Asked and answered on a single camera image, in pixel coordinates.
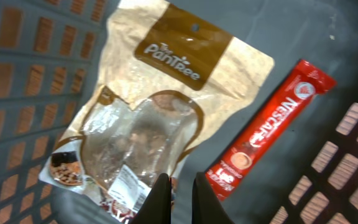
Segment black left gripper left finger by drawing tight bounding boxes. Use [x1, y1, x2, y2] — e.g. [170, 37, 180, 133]
[130, 173, 172, 224]

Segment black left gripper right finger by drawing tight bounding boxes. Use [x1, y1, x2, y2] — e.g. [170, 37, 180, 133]
[191, 172, 234, 224]

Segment beige PanTree snack pouch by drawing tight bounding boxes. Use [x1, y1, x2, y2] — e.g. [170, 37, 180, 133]
[39, 0, 274, 223]

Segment red Nescafe coffee stick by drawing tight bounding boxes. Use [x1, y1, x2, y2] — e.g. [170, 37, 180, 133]
[205, 60, 336, 201]

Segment grey plastic mesh basket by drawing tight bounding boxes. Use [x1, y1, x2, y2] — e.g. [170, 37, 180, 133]
[0, 0, 358, 223]

